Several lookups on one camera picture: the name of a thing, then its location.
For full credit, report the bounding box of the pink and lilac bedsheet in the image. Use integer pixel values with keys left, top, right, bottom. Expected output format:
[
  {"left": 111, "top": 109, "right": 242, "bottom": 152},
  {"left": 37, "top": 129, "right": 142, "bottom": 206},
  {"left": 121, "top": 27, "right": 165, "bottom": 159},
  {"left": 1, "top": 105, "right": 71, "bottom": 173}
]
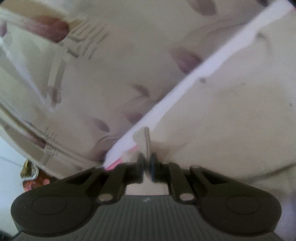
[{"left": 103, "top": 1, "right": 295, "bottom": 168}]

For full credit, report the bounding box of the beige leaf-patterned curtain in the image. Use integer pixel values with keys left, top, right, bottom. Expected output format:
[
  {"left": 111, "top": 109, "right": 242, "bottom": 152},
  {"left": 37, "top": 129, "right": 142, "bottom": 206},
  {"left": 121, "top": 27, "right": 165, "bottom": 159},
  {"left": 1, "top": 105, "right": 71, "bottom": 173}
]
[{"left": 1, "top": 1, "right": 269, "bottom": 178}]

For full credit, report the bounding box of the cream white small garment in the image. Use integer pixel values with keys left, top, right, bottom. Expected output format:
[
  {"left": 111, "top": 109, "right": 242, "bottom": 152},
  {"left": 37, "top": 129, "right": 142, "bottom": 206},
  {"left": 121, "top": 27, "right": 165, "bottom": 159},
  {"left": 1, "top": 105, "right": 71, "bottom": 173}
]
[{"left": 124, "top": 9, "right": 296, "bottom": 197}]

